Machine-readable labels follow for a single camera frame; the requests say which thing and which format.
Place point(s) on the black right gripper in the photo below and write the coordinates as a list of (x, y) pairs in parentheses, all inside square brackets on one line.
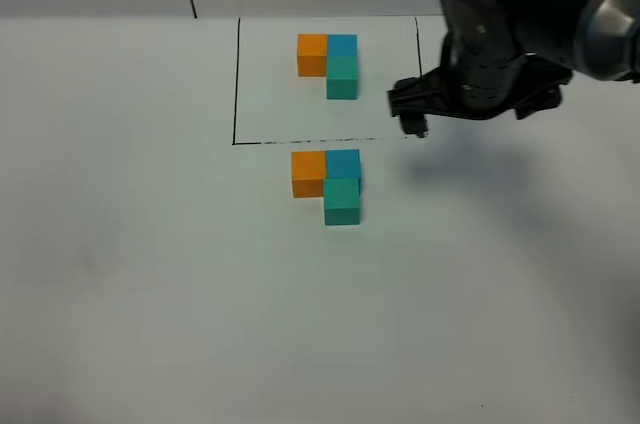
[(478, 88)]

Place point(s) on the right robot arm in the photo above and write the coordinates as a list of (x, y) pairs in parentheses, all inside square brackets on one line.
[(516, 55)]

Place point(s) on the green template block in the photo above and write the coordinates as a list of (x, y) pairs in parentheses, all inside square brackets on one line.
[(342, 78)]

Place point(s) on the blue template block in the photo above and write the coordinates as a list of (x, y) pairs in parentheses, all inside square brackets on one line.
[(342, 45)]

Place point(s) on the orange template block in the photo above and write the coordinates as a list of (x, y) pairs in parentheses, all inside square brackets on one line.
[(312, 52)]

